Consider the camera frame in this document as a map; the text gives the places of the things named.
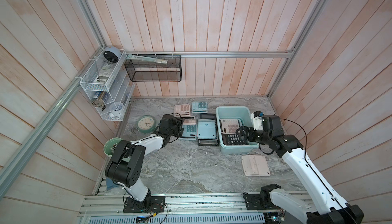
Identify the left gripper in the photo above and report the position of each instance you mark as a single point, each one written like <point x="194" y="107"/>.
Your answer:
<point x="178" y="121"/>

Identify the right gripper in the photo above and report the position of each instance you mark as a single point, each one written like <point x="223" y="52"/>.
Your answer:
<point x="249" y="129"/>

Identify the mint green storage box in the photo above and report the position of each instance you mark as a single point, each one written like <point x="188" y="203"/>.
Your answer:
<point x="234" y="112"/>

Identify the large black desk calculator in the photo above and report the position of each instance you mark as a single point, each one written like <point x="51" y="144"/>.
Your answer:
<point x="204" y="142"/>

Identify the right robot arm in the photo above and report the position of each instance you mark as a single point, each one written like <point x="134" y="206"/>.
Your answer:
<point x="328" y="206"/>

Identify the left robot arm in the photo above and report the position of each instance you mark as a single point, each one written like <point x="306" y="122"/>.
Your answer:
<point x="125" y="165"/>

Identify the small pink calculator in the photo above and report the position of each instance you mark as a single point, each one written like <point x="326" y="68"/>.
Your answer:
<point x="182" y="110"/>

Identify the upturned pink calculator right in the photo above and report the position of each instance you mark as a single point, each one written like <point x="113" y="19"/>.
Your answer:
<point x="255" y="165"/>

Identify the small teal calculator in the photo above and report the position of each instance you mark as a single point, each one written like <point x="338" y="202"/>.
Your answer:
<point x="200" y="107"/>

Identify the upturned light blue calculator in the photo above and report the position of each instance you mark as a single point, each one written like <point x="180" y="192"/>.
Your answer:
<point x="206" y="129"/>

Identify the green round clock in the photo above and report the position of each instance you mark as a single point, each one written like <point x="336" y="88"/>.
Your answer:
<point x="146" y="124"/>

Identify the white mug on shelf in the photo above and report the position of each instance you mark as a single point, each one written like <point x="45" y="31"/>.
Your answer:
<point x="116" y="109"/>

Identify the green pen cup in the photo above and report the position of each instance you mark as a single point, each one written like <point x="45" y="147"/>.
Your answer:
<point x="111" y="145"/>

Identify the black mesh basket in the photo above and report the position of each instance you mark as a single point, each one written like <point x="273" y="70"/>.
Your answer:
<point x="140" y="71"/>

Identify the ruler on basket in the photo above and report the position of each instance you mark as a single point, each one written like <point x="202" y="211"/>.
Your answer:
<point x="147" y="59"/>

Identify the grey round alarm clock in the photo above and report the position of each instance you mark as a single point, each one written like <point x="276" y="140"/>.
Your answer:
<point x="112" y="54"/>

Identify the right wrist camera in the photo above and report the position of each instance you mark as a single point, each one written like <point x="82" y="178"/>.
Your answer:
<point x="257" y="120"/>

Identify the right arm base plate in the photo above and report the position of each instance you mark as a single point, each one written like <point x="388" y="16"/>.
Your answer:
<point x="259" y="202"/>

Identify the white wire shelf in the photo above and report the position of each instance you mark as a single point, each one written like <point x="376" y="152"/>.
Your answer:
<point x="105" y="82"/>

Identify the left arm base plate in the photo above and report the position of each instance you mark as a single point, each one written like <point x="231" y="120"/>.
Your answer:
<point x="152" y="204"/>

